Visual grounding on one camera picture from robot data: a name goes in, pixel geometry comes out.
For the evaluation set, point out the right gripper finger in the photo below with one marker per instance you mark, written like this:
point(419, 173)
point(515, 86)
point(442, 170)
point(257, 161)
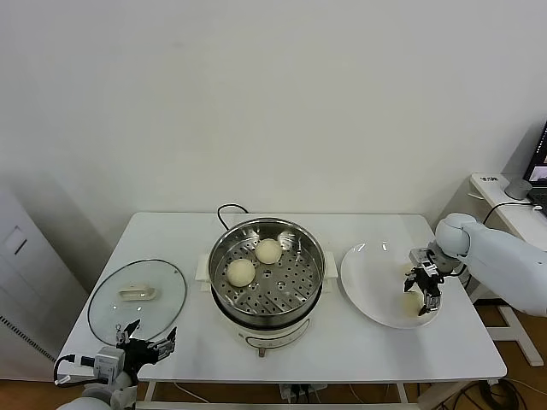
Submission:
point(432, 302)
point(411, 281)

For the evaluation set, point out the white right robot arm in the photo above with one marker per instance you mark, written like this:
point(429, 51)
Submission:
point(504, 260)

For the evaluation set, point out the cream electric cooker base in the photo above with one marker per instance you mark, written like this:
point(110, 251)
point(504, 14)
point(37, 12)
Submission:
point(273, 339)

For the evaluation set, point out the white cabinet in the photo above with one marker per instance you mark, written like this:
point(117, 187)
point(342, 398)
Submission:
point(25, 277)

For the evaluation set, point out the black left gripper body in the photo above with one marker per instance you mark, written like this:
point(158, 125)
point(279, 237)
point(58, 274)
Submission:
point(137, 352)

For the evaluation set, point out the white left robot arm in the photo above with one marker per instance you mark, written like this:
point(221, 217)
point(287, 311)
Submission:
point(94, 401)

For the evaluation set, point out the white side desk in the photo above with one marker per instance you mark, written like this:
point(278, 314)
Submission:
point(504, 196)

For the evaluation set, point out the stainless steel steamer basket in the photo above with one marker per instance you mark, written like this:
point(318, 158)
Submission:
point(282, 294)

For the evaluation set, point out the white power strip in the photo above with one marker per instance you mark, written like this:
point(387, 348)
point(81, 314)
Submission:
point(299, 390)

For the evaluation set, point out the printed label sticker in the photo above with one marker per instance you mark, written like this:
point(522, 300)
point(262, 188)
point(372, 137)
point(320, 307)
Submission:
point(489, 179)

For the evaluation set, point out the gray cylinder speaker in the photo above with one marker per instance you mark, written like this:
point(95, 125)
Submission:
point(518, 189)

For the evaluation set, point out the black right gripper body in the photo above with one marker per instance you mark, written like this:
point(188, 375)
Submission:
point(429, 279)

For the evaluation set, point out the white round plate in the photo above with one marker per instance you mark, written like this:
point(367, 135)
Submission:
point(372, 282)

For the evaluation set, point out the black laptop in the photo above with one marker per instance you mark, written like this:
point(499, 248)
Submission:
point(537, 162)

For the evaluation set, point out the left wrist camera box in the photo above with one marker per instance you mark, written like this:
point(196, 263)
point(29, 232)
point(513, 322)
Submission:
point(109, 364)

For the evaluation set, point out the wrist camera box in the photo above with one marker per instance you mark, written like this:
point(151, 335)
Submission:
point(422, 258)
point(109, 364)

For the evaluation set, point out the white table frame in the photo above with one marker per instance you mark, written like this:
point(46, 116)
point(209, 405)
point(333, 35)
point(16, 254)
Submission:
point(401, 392)

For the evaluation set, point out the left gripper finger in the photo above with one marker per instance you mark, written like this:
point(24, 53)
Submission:
point(121, 337)
point(163, 346)

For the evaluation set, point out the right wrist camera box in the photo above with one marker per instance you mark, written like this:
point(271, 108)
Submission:
point(422, 258)

